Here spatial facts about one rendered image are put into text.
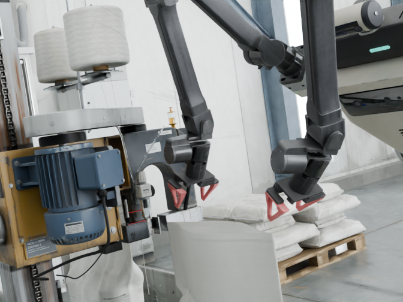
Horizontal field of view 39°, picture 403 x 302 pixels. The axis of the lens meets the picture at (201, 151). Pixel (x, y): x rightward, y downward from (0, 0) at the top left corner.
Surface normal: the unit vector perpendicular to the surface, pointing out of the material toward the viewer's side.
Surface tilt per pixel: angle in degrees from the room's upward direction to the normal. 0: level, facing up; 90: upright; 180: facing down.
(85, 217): 91
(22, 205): 90
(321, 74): 119
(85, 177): 90
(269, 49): 101
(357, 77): 40
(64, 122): 90
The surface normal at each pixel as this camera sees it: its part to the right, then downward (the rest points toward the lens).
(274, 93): -0.79, 0.14
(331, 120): 0.31, 0.49
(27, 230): 0.60, -0.04
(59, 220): -0.25, 0.13
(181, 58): 0.48, 0.19
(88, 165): -0.47, 0.11
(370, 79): -0.62, -0.66
